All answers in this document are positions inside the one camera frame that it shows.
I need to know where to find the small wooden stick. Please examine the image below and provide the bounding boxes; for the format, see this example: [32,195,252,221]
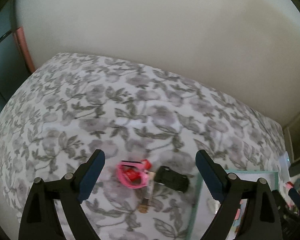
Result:
[139,171,157,214]

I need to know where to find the black box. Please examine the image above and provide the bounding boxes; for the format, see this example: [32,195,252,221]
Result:
[289,160,300,177]

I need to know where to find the pink post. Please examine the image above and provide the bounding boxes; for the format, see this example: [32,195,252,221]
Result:
[13,26,36,73]

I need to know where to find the green rimmed tray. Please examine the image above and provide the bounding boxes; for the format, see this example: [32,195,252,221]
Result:
[186,170,281,240]

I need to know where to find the grey floral bed sheet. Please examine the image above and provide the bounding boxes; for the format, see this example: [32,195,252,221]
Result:
[0,52,285,240]

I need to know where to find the pink plastic container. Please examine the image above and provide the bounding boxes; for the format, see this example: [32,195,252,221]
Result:
[116,160,150,189]

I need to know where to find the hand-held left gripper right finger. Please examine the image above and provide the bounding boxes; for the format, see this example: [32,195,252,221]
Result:
[195,149,283,240]

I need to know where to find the blue-grey cabinet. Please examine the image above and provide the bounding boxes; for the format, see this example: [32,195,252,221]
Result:
[0,2,32,128]

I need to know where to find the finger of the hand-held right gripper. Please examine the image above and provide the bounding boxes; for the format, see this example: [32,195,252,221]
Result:
[287,187,300,216]

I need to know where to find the white device with blue light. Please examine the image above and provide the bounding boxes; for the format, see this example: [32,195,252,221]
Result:
[280,151,292,174]

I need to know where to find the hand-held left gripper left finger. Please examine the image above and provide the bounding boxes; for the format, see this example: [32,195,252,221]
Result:
[18,149,106,240]

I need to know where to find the black toy car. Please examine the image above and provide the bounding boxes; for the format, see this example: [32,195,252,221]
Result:
[154,166,190,193]

